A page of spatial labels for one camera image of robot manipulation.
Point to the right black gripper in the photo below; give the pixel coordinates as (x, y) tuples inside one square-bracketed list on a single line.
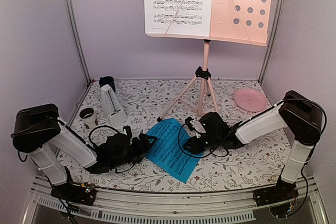
[(191, 143)]

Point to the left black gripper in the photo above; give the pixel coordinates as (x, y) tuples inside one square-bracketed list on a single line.
[(143, 150)]

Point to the blue sheet music page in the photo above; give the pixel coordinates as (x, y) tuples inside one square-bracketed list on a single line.
[(166, 152)]

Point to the white metronome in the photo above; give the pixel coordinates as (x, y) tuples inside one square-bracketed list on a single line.
[(112, 109)]

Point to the white sheet music page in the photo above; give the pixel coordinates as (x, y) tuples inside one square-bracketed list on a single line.
[(178, 17)]

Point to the pink music stand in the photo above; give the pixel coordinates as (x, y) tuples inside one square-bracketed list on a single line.
[(239, 21)]

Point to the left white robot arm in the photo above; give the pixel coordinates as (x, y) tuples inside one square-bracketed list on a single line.
[(39, 128)]

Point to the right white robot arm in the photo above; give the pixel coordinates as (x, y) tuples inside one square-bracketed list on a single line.
[(305, 119)]

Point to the floral table mat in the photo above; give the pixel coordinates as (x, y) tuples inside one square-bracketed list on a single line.
[(256, 164)]

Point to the white paper cup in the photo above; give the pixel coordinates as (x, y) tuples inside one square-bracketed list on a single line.
[(89, 118)]

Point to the dark blue mug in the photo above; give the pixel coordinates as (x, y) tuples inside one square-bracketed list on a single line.
[(107, 80)]

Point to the pink plate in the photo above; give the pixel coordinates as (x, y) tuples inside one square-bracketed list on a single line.
[(250, 100)]

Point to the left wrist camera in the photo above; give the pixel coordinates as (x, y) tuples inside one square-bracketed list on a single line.
[(127, 131)]

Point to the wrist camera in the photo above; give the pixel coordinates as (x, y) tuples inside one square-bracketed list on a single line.
[(194, 125), (127, 131)]

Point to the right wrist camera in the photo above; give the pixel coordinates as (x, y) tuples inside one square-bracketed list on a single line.
[(194, 125)]

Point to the aluminium front rail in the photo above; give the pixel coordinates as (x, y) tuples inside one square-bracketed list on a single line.
[(205, 198)]

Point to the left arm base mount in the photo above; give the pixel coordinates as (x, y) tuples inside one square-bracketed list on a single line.
[(84, 194)]

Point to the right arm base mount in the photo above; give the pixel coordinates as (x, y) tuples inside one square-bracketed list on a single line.
[(281, 191)]

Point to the right aluminium frame post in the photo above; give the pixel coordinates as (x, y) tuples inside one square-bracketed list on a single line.
[(271, 40)]

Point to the aluminium frame post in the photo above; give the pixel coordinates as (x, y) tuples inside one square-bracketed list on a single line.
[(271, 40), (75, 34)]

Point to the left aluminium frame post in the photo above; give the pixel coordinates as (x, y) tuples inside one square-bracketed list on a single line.
[(75, 34)]

